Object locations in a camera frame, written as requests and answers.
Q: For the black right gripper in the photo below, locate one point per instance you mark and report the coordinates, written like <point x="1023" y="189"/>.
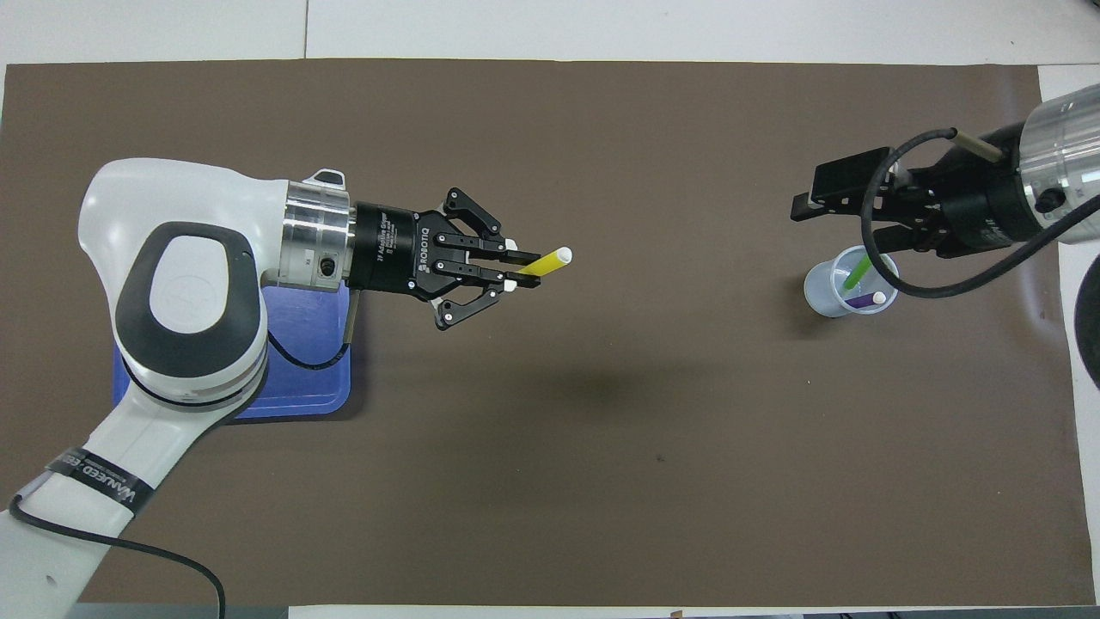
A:
<point x="980" y="206"/>

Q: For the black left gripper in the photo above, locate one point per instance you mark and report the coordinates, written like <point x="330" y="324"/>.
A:
<point x="391" y="249"/>

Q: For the green pen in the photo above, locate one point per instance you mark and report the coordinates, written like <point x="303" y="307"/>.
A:
<point x="857" y="273"/>

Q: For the yellow pen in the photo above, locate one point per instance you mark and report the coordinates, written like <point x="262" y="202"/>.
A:
<point x="543" y="262"/>

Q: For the purple pen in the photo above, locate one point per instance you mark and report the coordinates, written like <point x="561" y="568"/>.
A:
<point x="866" y="301"/>

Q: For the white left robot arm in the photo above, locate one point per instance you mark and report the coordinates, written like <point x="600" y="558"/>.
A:
<point x="189" y="301"/>

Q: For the pale blue mesh pen cup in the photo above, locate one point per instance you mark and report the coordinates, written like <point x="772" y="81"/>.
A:
<point x="821" y="292"/>

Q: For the blue plastic tray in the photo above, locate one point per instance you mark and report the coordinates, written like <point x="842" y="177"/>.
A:
<point x="309" y="395"/>

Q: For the brown table mat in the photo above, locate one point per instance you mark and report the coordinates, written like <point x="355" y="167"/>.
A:
<point x="601" y="430"/>

